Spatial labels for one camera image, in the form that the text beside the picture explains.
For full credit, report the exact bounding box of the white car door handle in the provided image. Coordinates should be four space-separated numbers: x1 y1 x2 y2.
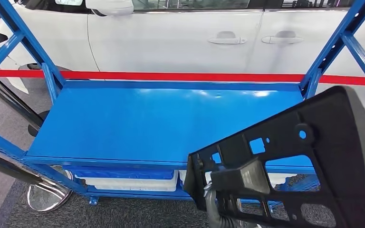
207 30 248 45
261 30 304 45

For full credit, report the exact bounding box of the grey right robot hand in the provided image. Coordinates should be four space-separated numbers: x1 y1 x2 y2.
202 181 243 228

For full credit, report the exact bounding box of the black plastic licence plate bracket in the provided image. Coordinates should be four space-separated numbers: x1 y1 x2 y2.
183 85 365 228

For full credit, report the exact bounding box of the white car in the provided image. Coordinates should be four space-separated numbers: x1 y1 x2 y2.
0 0 365 114

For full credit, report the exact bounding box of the blue metal shelf rack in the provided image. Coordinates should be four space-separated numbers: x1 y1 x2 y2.
0 0 365 207

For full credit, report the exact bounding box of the white car side mirror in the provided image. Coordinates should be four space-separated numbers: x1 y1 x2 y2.
85 0 134 17

